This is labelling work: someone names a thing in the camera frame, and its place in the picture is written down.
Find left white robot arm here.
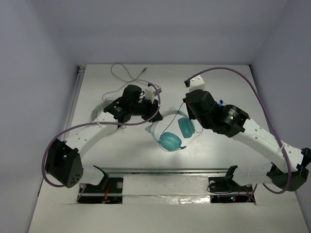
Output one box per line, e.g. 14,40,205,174
41,83,163,188

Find grey headphone cable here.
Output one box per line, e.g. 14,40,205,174
102,63,153,102

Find left side aluminium rail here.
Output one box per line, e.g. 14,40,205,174
64,65,86,129

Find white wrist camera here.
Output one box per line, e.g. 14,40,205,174
184,75,205,93
144,84,162,102

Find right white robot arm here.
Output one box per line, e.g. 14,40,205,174
183,90,311,192

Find white foil-taped panel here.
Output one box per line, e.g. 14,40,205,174
122,175,210,205

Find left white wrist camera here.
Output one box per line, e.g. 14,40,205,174
144,84,162,102

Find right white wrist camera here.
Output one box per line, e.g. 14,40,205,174
184,75,205,93

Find blue headphone cable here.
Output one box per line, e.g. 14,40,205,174
159,98,225,151

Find teal cat-ear headphones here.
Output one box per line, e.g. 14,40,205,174
145,105,195,152

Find aluminium rail with bases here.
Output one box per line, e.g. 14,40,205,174
77,170,256,204

